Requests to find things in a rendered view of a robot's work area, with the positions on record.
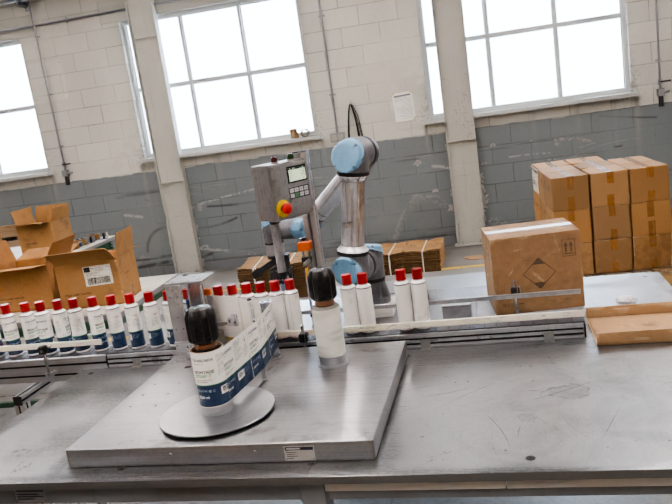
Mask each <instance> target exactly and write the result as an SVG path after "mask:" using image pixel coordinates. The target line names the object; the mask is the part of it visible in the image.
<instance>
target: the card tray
mask: <svg viewBox="0 0 672 504"><path fill-rule="evenodd" d="M585 308H586V319H587V322H588V324H589V327H590V329H591V332H592V334H593V337H594V339H595V342H596V344H597V346H606V345H622V344H639V343H656V342H672V301H668V302H654V303H640V304H626V305H612V306H598V307H585Z"/></svg>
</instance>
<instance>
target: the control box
mask: <svg viewBox="0 0 672 504"><path fill-rule="evenodd" d="M278 162H279V163H276V164H271V163H266V164H261V165H256V166H252V167H251V171H252V178H253V184H254V190H255V196H256V202H257V208H258V214H259V220H260V221H261V222H279V221H282V220H286V219H290V218H293V217H297V216H301V215H304V214H308V213H311V212H312V211H313V204H312V197H311V191H310V184H309V177H308V171H307V164H306V160H304V158H299V159H295V160H290V161H287V159H286V160H281V161H278ZM303 163H305V168H306V175H307V180H303V181H299V182H294V183H290V184H288V177H287V171H286V167H289V166H294V165H299V164H303ZM304 184H308V185H309V191H310V195H307V196H303V197H299V198H295V199H291V200H290V195H289V189H288V188H291V187H296V186H300V185H304ZM284 203H290V204H291V205H292V212H291V213H290V214H284V213H283V211H282V210H281V207H282V206H283V204H284Z"/></svg>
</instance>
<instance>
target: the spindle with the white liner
mask: <svg viewBox="0 0 672 504"><path fill-rule="evenodd" d="M307 281H308V288H309V294H310V298H311V300H313V301H314V302H315V305H313V306H312V307H311V311H312V317H313V324H314V330H315V337H316V343H317V350H318V357H319V358H320V363H319V366H320V367H321V368H323V369H336V368H340V367H343V366H345V365H346V364H347V363H348V362H349V361H348V359H347V357H346V353H347V350H346V347H345V340H344V333H343V326H342V319H341V313H340V306H339V303H338V302H335V300H334V298H335V297H336V296H337V287H336V280H335V274H334V272H333V270H332V269H331V268H330V267H327V266H325V267H317V268H313V269H311V270H310V271H309V272H308V275H307Z"/></svg>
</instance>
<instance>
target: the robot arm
mask: <svg viewBox="0 0 672 504"><path fill-rule="evenodd" d="M378 157H379V147H378V145H377V143H376V142H375V140H373V139H372V138H370V137H368V136H358V137H353V138H346V139H344V140H341V141H340V142H338V143H337V144H336V145H335V146H334V148H333V150H332V154H331V160H332V164H333V166H335V168H336V169H337V175H336V176H335V177H334V178H333V180H332V181H331V182H330V183H329V185H328V186H327V187H326V188H325V190H324V191H323V192H322V193H321V195H320V196H319V197H318V198H317V200H316V201H315V202H316V205H317V212H318V219H319V225H320V228H322V227H323V225H324V220H325V219H326V218H327V217H328V215H329V214H330V213H331V212H332V211H333V209H334V208H335V207H336V206H337V204H338V203H339V202H340V201H341V245H340V246H339V247H338V248H337V259H336V260H335V262H334V263H333V266H332V270H333V272H334V274H335V280H337V282H338V283H339V284H341V285H342V280H341V275H342V274H344V273H350V274H351V279H352V284H353V285H355V288H356V286H357V285H358V281H357V273H359V272H366V273H367V280H368V282H367V283H369V284H370V285H371V289H372V297H373V304H374V305H375V304H387V303H389V302H390V301H391V293H390V291H389V289H388V286H387V284H386V281H385V270H384V258H383V254H384V252H383V248H382V246H381V245H380V244H364V225H365V179H366V178H367V177H368V176H369V170H370V169H371V167H372V166H373V165H374V164H375V163H376V161H377V160H378ZM261 224H262V231H263V237H264V243H265V250H266V255H267V259H269V260H270V261H269V262H267V263H266V264H264V265H263V266H261V267H260V268H257V269H255V270H254V271H253V273H252V274H251V275H252V276H253V278H254V279H256V278H259V277H261V275H263V273H264V272H266V271H267V270H269V269H270V268H271V267H272V268H271V269H270V270H269V272H270V281H271V280H279V285H280V290H281V291H283V293H284V291H285V284H284V280H285V279H288V278H293V279H295V277H294V271H293V266H291V265H290V259H289V256H290V253H285V247H284V240H283V239H299V238H302V237H306V236H305V229H304V222H303V216H300V217H297V218H294V219H287V220H282V221H279V228H280V233H281V241H282V246H283V247H282V248H283V253H284V258H285V265H286V271H287V276H285V277H278V273H277V272H278V270H277V269H278V268H277V264H276V258H275V251H274V246H273V239H272V232H271V227H270V223H269V222H261ZM274 265H275V266H274ZM273 266H274V267H273ZM292 271H293V272H292Z"/></svg>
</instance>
